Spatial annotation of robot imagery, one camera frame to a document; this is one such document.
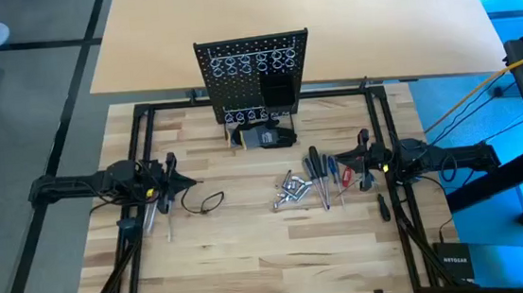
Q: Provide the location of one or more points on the grey black work glove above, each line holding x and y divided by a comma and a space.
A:
265, 136

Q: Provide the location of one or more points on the black plastic bin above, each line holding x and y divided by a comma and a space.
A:
278, 90

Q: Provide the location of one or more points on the light wooden desk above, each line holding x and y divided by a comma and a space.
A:
374, 27

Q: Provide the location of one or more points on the black metal table frame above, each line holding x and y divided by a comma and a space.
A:
333, 94

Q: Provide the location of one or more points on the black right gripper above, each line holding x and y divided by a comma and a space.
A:
368, 158

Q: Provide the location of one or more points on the black diagonal beam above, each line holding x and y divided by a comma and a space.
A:
497, 178

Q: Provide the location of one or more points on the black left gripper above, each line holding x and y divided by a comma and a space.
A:
166, 185

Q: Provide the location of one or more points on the black metal pegboard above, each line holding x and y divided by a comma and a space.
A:
238, 91

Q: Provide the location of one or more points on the black Netgear switch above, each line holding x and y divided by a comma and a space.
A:
454, 262

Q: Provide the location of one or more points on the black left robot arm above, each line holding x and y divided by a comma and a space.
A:
80, 186

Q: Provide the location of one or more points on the small black mount block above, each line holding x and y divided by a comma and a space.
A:
128, 226

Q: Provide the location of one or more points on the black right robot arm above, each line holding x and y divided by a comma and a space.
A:
457, 155

